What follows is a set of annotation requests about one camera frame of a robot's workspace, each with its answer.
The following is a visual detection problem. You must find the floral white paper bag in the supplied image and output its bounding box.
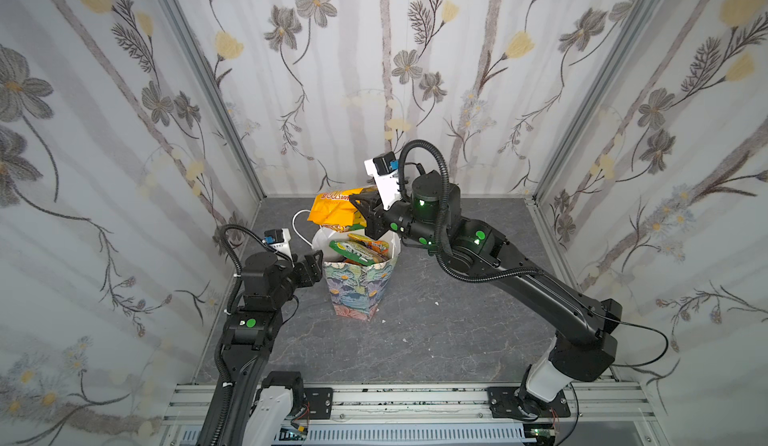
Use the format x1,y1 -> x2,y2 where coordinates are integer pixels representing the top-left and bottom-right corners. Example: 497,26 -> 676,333
291,210 -> 402,321

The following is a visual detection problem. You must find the green snack packet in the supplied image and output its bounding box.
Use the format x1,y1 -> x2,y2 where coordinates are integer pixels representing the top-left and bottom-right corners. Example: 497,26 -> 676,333
329,241 -> 387,267

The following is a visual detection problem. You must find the yellow candy bag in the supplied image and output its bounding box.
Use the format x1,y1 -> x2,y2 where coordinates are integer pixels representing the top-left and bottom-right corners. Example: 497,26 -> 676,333
308,186 -> 377,232

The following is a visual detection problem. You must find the orange fruit snack packet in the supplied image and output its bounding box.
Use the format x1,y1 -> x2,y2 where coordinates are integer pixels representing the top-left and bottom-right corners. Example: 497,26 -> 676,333
347,233 -> 390,258

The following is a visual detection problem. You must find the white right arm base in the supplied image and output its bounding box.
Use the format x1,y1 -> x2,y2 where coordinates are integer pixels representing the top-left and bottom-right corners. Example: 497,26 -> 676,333
515,339 -> 571,421

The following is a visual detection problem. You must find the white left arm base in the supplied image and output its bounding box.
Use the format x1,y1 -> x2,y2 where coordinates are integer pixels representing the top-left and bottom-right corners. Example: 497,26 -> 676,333
243,371 -> 307,446

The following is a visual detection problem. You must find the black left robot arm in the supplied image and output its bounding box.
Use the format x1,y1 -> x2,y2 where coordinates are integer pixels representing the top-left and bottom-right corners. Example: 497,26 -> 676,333
196,223 -> 323,445

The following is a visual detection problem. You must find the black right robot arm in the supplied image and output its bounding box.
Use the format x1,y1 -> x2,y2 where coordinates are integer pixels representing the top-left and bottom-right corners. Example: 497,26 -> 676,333
350,140 -> 621,382

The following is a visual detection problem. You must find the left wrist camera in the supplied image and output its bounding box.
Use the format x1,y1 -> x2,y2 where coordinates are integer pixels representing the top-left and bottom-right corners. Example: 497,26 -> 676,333
261,228 -> 293,262

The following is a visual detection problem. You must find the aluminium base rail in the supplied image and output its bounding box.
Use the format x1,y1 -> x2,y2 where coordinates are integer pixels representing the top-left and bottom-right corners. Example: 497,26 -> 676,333
158,382 -> 652,446

